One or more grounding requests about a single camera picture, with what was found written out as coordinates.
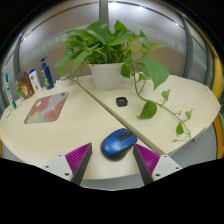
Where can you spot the small black square object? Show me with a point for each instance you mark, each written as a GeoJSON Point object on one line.
{"type": "Point", "coordinates": [121, 101]}

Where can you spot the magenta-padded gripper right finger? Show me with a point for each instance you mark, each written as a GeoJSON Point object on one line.
{"type": "Point", "coordinates": [148, 160]}

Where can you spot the brown carton box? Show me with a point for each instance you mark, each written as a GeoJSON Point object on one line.
{"type": "Point", "coordinates": [26, 86]}

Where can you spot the white bottle with blue cap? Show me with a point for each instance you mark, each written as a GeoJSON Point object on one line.
{"type": "Point", "coordinates": [35, 81]}

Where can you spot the floral pastel mouse pad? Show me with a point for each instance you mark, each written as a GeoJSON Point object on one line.
{"type": "Point", "coordinates": [46, 108]}

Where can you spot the blue computer mouse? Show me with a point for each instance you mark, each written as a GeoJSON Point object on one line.
{"type": "Point", "coordinates": [116, 144]}

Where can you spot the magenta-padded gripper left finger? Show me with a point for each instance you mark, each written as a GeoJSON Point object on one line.
{"type": "Point", "coordinates": [77, 159]}

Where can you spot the clear bottle with green label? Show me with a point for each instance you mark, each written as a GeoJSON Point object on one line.
{"type": "Point", "coordinates": [18, 90]}

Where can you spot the small white crumpled object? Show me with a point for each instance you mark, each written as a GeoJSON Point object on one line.
{"type": "Point", "coordinates": [58, 83]}

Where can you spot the dark blue pump bottle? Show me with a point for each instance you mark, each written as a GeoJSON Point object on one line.
{"type": "Point", "coordinates": [47, 76]}

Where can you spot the green plant in white pot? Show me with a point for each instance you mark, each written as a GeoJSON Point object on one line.
{"type": "Point", "coordinates": [106, 75]}

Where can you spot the tall white green tube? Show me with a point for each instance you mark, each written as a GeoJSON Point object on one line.
{"type": "Point", "coordinates": [9, 91]}

